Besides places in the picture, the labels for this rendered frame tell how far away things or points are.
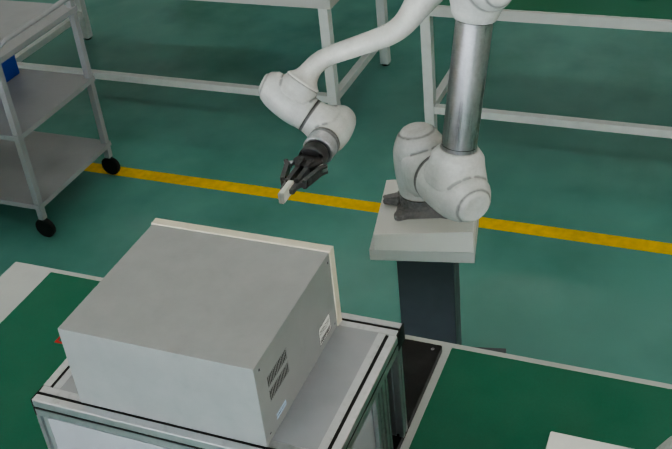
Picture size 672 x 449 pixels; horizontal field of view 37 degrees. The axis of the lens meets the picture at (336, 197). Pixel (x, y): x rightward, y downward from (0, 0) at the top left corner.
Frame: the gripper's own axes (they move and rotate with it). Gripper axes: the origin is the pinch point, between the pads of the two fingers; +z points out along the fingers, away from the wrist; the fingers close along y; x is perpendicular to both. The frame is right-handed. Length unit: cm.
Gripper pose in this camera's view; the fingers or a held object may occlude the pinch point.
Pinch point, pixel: (286, 191)
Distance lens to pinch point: 255.3
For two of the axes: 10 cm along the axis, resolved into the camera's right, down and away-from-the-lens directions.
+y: -9.3, -1.3, 3.5
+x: -0.9, -8.3, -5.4
